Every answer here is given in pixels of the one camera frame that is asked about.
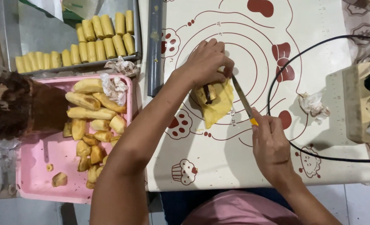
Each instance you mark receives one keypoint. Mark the person's left hand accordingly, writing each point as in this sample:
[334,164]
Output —
[203,62]

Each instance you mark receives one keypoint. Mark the person's right hand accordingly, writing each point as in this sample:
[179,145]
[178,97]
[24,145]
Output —
[272,150]

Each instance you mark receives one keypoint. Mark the banana piece with chocolate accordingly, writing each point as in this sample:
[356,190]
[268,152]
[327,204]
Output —
[208,93]

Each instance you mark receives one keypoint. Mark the yellow dough sheet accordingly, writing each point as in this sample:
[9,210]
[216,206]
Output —
[217,109]

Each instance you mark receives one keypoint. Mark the grey pipe rolling pin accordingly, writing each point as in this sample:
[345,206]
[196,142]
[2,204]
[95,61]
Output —
[154,47]

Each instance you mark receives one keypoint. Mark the crumpled white tissue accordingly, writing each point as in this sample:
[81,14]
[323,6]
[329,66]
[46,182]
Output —
[122,66]
[313,104]
[114,89]

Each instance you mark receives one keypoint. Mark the person's pink shirt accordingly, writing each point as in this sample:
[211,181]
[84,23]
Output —
[241,209]

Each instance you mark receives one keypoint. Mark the white printed baking mat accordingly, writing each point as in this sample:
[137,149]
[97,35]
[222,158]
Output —
[322,78]

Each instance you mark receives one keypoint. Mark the wooden box with holes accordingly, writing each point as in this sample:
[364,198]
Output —
[358,103]

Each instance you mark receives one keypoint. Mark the rows of rolled yellow pastries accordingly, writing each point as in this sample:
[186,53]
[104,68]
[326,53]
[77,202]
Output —
[106,47]

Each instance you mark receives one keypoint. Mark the person's dark blue trousers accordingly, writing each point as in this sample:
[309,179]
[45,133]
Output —
[175,206]

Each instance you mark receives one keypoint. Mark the pile of peeled bananas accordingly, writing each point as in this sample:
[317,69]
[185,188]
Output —
[85,101]

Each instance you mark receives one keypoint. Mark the clear plastic bag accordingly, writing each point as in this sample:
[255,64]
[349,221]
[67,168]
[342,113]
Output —
[85,7]

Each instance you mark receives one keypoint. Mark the patterned tablecloth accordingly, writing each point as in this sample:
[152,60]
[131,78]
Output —
[358,18]

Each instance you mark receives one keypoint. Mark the metal baking tray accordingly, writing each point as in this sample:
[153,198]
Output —
[41,31]

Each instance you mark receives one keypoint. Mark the white paper sheet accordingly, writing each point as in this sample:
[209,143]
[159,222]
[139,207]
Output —
[47,7]

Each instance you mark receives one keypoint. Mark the brown chocolate container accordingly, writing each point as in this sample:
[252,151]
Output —
[25,106]

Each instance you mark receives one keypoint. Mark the pink plastic tray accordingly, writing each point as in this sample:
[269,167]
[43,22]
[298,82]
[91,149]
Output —
[38,156]

